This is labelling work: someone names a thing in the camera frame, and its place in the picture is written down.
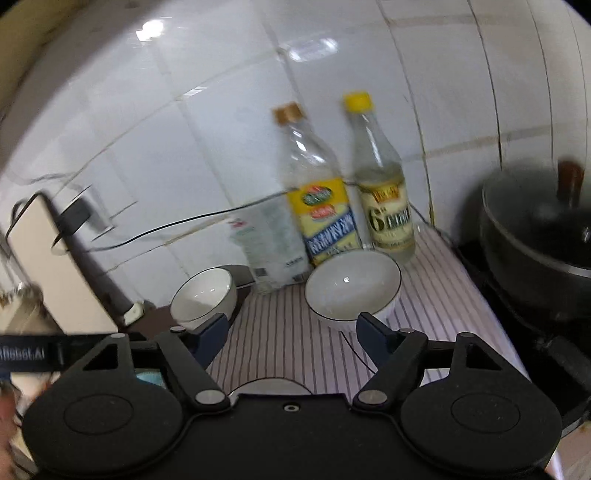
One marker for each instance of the glass pot lid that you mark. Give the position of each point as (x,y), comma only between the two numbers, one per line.
(521,207)

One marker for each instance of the white bowl with dark rim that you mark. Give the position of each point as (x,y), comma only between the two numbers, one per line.
(270,385)
(198,288)
(351,281)

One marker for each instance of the white wall socket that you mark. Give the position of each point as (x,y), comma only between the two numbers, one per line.
(115,210)

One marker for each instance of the black power adapter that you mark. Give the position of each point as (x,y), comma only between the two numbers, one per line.
(76,214)

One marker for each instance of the vinegar bottle yellow cap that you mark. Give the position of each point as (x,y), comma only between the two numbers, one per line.
(388,217)

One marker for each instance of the cooking wine bottle yellow label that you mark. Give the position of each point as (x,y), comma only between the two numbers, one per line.
(323,217)

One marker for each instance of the clear salt bag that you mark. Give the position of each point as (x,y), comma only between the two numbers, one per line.
(268,249)

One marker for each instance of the cream cutting board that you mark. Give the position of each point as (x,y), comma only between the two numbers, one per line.
(51,258)

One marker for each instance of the blue egg print plate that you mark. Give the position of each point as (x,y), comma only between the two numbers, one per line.
(150,377)

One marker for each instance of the black cooking pot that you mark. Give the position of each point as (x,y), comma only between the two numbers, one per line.
(531,286)

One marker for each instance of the black gas stove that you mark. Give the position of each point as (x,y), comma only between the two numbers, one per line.
(508,332)

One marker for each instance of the white rice cooker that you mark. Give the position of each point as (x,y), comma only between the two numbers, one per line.
(23,309)

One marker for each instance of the striped brown tablecloth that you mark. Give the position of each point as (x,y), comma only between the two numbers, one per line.
(295,341)

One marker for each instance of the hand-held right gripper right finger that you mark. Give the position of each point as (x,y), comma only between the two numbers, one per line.
(374,337)

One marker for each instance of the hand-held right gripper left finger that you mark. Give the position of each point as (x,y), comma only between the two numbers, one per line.
(212,337)

